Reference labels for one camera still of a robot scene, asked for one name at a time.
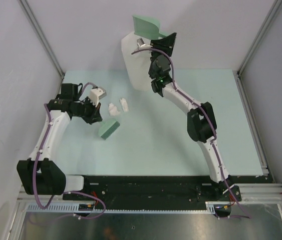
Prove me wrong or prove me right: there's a left aluminium frame post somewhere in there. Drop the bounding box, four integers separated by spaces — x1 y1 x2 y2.
18 0 65 79

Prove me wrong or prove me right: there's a green hand brush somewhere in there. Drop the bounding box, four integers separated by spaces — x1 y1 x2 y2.
98 118 120 140

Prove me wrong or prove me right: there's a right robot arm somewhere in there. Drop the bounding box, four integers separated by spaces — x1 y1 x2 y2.
148 33 239 202

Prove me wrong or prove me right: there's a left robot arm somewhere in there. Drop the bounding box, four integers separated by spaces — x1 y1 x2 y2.
17 83 106 200

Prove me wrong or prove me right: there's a green plastic dustpan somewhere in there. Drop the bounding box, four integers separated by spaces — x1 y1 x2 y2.
132 14 169 40

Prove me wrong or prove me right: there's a white faceted waste bin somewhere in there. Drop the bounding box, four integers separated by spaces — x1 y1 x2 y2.
121 32 151 92

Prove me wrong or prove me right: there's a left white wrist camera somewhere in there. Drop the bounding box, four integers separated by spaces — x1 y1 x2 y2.
89 86 107 106

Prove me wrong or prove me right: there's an aluminium frame post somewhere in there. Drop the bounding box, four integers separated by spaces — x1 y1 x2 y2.
18 0 65 79
236 0 282 76

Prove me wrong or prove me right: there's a crumpled paper scrap upper left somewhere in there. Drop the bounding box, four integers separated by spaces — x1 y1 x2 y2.
108 102 121 117

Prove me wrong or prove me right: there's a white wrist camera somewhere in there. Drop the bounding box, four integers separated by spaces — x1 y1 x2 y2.
89 86 107 106
136 37 151 50

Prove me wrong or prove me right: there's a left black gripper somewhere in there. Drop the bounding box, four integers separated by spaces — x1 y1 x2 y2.
73 96 102 125

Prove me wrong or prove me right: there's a grey slotted cable duct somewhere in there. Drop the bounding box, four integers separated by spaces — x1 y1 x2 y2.
25 201 234 215

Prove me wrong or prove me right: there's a crumpled paper scrap middle left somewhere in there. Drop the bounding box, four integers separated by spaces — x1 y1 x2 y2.
120 98 129 112

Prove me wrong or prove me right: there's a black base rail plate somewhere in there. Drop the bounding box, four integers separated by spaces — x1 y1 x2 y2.
32 174 274 211

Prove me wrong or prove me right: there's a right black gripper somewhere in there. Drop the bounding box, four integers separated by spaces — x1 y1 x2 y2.
149 32 176 63

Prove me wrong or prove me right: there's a crumpled paper scrap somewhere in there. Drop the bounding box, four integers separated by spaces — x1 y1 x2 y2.
120 98 129 112
108 102 121 117

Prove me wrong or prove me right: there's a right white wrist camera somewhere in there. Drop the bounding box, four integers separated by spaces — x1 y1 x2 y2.
136 37 151 50

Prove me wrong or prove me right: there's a right aluminium frame post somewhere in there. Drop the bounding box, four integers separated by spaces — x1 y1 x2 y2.
236 0 282 76

